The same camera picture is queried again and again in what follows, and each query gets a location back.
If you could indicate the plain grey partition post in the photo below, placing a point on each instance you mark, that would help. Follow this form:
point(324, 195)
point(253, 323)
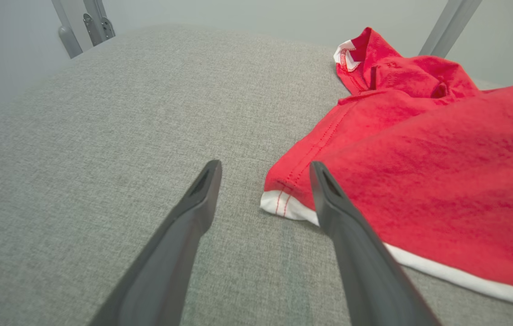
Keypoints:
point(449, 27)

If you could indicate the grey fabric sofa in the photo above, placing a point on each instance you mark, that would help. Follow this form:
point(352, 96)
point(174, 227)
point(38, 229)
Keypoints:
point(102, 136)

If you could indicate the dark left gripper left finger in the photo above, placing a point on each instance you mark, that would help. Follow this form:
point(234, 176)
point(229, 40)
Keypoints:
point(166, 271)

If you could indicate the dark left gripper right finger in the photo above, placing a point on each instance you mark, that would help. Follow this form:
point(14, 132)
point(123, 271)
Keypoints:
point(365, 280)

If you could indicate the red shorts with white hem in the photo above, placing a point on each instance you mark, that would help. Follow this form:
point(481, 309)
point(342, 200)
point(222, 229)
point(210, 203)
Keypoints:
point(442, 172)

